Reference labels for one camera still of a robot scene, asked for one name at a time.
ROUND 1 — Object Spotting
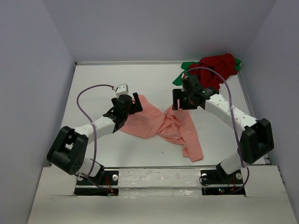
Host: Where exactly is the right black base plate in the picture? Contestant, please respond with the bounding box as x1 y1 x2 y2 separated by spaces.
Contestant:
199 169 246 196

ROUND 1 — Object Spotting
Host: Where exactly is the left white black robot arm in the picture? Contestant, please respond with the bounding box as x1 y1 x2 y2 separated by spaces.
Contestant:
47 93 143 184

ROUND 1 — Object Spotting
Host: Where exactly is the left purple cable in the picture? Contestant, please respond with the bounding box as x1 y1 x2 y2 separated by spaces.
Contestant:
77 84 117 189

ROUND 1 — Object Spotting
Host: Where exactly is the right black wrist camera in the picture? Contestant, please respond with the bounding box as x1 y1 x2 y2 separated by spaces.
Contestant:
181 75 203 91

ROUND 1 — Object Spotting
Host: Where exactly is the pink t shirt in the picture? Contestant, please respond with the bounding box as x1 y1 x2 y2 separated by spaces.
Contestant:
121 94 204 162

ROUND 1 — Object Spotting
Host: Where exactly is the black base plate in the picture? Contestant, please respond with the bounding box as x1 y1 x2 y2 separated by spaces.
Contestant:
199 169 246 196
74 169 119 196

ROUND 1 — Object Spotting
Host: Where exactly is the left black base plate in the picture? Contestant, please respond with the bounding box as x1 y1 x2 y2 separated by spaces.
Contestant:
74 169 119 196

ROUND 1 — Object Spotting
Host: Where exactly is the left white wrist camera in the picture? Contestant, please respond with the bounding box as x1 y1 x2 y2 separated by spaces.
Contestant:
112 84 129 98

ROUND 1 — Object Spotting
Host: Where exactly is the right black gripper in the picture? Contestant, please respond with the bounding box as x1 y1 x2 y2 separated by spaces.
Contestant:
173 88 198 110

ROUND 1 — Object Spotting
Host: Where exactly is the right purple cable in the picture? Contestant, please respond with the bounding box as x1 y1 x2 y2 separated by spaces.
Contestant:
182 67 249 193

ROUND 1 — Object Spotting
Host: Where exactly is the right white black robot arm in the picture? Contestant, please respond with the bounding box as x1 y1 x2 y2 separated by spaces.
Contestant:
172 76 274 183

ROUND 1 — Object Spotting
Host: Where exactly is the purple cable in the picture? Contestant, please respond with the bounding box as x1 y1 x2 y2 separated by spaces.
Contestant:
77 84 117 189
182 67 249 193

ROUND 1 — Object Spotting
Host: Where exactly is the red t shirt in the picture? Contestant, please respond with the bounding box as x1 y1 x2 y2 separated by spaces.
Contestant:
188 54 241 90

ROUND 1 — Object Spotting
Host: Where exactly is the green t shirt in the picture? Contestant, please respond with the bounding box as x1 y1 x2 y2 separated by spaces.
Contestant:
172 57 242 86

